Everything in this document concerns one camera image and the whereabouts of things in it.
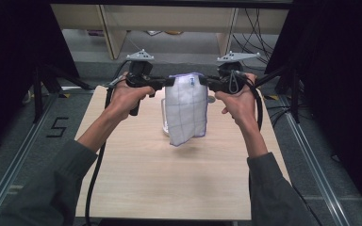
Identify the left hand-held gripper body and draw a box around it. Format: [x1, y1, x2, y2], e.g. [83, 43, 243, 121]
[125, 49, 158, 95]

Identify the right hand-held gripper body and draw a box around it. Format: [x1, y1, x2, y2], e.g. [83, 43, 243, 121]
[216, 51, 261, 94]

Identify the white towel rack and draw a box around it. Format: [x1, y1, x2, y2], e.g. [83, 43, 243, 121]
[160, 92, 210, 137]

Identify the white cloth with purple edge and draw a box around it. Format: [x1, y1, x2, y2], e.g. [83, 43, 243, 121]
[164, 72, 209, 148]

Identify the person's right hand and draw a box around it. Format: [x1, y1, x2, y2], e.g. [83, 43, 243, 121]
[214, 73, 260, 130]

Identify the person's left hand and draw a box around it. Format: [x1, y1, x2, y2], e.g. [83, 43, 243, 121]
[105, 72, 156, 122]

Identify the beige background desk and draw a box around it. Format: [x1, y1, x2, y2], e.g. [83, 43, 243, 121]
[50, 3, 290, 62]

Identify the black tripod stand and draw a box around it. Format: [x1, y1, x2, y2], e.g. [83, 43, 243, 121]
[254, 64, 304, 124]
[32, 62, 93, 124]

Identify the black curtain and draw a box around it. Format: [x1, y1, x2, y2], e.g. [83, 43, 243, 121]
[0, 0, 80, 159]
[264, 0, 362, 218]

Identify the grey cord loop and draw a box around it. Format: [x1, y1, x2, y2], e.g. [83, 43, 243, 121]
[228, 70, 242, 94]

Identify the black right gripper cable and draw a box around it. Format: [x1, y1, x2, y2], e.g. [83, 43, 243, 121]
[244, 73, 264, 132]

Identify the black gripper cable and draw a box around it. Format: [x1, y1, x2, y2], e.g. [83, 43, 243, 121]
[84, 60, 131, 226]
[244, 73, 264, 132]

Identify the bundle of black cables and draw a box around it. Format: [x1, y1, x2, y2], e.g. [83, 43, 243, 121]
[231, 8, 279, 70]

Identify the metal floor rail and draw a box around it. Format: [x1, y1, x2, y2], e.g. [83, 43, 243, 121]
[277, 93, 352, 226]
[0, 92, 60, 226]

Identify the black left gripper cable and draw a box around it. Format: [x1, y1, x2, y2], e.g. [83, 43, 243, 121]
[84, 60, 131, 226]

